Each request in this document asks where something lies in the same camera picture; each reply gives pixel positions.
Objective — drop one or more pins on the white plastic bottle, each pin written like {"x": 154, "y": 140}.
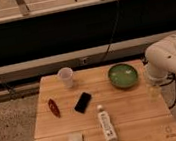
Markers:
{"x": 106, "y": 125}

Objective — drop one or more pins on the white plastic cup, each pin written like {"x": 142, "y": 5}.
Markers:
{"x": 65, "y": 75}

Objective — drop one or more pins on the green ceramic bowl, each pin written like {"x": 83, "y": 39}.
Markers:
{"x": 123, "y": 75}

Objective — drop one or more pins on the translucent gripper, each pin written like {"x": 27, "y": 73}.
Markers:
{"x": 153, "y": 90}

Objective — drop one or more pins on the black smartphone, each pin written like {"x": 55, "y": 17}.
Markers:
{"x": 82, "y": 103}

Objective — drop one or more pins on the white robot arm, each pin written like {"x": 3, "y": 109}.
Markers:
{"x": 161, "y": 60}

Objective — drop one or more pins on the red snack packet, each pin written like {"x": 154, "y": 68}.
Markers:
{"x": 53, "y": 107}

